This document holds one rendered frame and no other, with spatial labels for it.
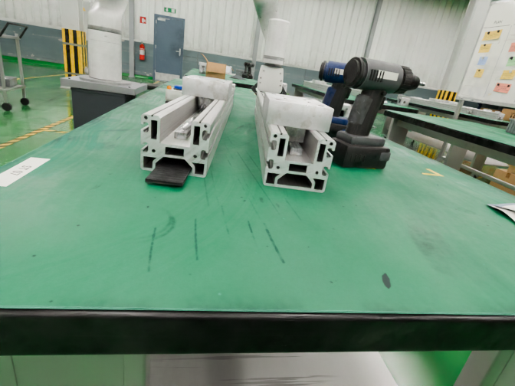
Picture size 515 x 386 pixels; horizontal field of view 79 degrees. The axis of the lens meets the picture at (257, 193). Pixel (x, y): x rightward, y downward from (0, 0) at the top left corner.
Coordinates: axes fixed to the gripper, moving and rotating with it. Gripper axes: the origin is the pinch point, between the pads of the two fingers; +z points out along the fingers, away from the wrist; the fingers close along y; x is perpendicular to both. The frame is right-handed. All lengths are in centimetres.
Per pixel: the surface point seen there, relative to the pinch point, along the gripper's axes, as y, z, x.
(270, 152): 5, -2, 88
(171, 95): 34.0, -1.0, 24.0
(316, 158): -2, -2, 88
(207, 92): 19, -7, 56
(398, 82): -21, -15, 68
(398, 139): -126, 25, -127
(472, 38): -484, -145, -639
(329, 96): -15.2, -9.1, 38.1
